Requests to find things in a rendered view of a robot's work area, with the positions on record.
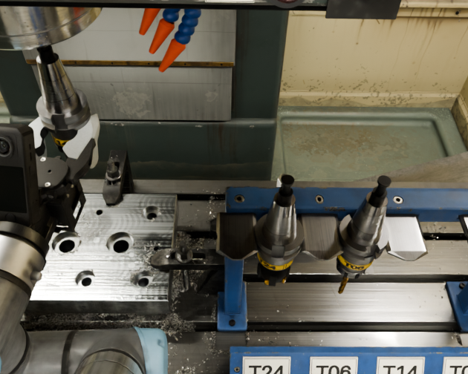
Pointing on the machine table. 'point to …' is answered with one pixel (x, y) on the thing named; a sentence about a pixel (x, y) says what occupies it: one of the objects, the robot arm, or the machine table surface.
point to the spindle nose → (33, 25)
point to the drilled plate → (157, 230)
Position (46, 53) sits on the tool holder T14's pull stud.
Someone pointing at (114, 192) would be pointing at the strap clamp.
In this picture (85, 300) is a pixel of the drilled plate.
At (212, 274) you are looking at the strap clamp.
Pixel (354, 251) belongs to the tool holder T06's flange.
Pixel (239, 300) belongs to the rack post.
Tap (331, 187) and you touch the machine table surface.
